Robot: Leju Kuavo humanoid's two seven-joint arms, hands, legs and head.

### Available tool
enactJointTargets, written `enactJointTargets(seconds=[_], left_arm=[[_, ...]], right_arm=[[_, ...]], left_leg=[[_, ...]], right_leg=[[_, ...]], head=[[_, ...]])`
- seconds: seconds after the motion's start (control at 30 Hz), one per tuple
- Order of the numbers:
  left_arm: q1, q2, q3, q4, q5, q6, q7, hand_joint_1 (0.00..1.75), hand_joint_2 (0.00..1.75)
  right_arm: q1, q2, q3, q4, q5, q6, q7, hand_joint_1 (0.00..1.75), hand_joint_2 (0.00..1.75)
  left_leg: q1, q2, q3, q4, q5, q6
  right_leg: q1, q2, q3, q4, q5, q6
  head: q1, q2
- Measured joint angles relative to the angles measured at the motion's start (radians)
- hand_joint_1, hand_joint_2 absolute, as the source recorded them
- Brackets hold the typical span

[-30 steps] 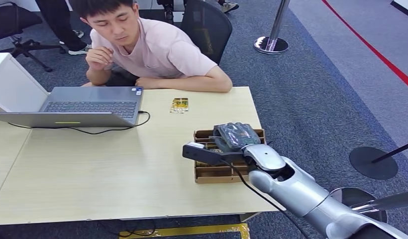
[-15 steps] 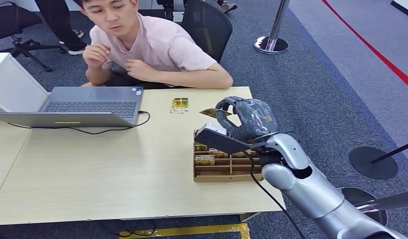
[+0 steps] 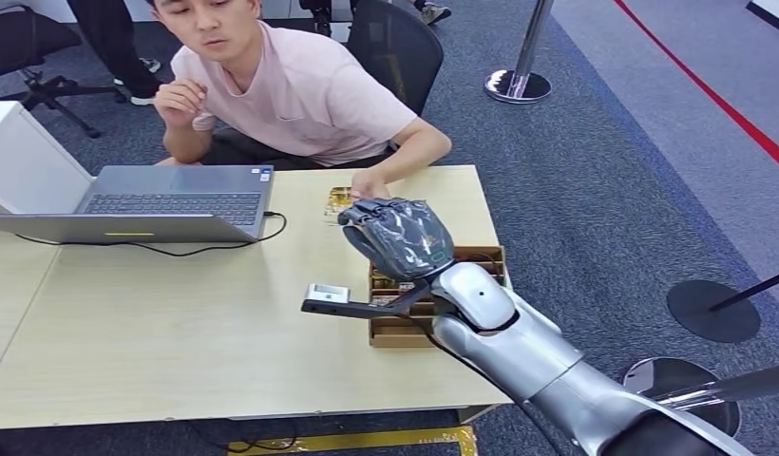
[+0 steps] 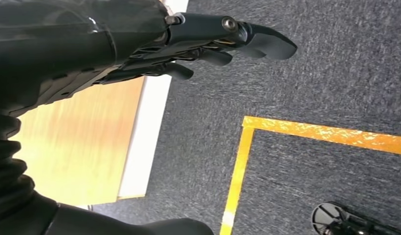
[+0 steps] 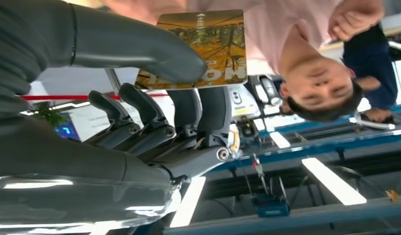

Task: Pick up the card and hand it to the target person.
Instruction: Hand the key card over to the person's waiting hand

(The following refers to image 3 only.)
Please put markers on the person's left forearm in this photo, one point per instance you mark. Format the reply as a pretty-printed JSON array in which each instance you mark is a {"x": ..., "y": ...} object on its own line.
[{"x": 414, "y": 151}]

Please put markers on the black chair base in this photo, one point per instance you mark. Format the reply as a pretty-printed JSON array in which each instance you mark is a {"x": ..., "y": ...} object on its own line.
[{"x": 322, "y": 19}]

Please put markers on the person's right hand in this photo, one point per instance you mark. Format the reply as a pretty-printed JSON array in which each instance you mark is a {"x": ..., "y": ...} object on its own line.
[{"x": 178, "y": 104}]

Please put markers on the person's left hand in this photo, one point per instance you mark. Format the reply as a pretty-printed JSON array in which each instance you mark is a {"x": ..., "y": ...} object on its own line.
[{"x": 369, "y": 186}]

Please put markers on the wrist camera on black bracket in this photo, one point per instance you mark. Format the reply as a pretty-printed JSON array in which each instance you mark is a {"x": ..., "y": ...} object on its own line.
[{"x": 339, "y": 306}]

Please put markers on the white box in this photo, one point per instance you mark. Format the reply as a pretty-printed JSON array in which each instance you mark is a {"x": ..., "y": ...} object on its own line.
[{"x": 31, "y": 163}]

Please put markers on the black stanchion base with pole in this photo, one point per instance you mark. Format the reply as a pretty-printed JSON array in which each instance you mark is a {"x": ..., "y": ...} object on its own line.
[{"x": 710, "y": 311}]

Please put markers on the background person's shoe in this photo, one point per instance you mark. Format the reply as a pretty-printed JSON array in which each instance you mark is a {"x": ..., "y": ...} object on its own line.
[{"x": 435, "y": 12}]

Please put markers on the wooden card holder box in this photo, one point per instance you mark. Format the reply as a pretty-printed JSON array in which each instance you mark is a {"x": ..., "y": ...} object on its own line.
[{"x": 396, "y": 333}]

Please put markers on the person's right forearm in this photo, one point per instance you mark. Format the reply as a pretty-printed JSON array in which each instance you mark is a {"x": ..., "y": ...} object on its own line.
[{"x": 185, "y": 143}]

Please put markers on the black mesh office chair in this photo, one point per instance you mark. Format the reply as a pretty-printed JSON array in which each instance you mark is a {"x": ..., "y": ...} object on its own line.
[{"x": 396, "y": 56}]

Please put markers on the chrome stanchion post with base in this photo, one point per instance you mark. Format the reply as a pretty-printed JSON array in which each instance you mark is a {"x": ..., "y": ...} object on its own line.
[{"x": 518, "y": 82}]

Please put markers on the standing background person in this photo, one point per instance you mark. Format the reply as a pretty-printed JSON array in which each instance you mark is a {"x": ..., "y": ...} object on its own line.
[{"x": 109, "y": 44}]

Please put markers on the white board edge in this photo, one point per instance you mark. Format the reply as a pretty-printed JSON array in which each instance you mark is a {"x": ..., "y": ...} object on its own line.
[{"x": 773, "y": 9}]

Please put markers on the grey open laptop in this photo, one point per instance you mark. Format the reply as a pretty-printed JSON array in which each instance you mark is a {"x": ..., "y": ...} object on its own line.
[{"x": 175, "y": 189}]

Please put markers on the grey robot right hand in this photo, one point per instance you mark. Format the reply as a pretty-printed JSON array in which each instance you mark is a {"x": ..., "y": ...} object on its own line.
[{"x": 402, "y": 239}]

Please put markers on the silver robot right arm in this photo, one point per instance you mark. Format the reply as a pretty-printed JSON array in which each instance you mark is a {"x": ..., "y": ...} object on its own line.
[{"x": 540, "y": 359}]

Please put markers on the chrome stanchion base with pole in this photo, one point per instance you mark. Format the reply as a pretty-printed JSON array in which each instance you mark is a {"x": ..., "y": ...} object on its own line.
[{"x": 663, "y": 374}]

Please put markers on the black wheeled office chair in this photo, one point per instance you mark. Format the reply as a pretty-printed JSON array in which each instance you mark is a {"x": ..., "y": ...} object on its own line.
[{"x": 24, "y": 38}]

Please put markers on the cards in wooden holder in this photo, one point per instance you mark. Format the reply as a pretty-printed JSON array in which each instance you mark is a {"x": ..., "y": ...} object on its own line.
[{"x": 384, "y": 286}]

